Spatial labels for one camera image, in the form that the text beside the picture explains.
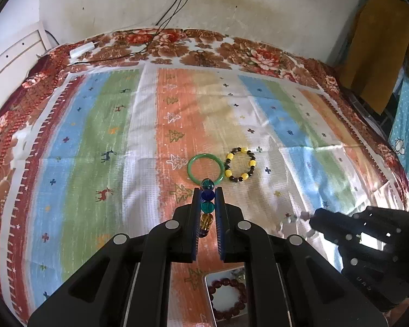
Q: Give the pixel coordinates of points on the silver metal tin box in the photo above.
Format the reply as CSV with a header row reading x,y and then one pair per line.
x,y
225,299

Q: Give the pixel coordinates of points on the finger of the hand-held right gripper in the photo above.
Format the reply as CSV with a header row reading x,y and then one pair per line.
x,y
330,224
385,221

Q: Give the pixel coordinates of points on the mustard yellow hanging garment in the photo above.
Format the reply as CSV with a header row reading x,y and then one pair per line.
x,y
375,51

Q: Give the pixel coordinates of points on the white charger block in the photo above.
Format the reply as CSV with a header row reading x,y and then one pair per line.
x,y
83,49

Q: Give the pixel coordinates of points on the striped pastel cloth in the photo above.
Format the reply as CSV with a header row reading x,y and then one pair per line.
x,y
88,143

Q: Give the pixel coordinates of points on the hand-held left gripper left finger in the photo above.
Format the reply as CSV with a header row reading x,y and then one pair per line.
x,y
196,211

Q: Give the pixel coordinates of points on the white wooden headboard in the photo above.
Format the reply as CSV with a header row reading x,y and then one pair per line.
x,y
10,58

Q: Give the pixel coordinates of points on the red floral blanket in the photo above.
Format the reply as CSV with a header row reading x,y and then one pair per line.
x,y
259,56

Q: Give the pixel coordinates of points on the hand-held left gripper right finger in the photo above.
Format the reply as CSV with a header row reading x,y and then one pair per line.
x,y
220,211

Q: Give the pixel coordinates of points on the green jade bangle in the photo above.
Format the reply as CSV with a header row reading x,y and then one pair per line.
x,y
189,170

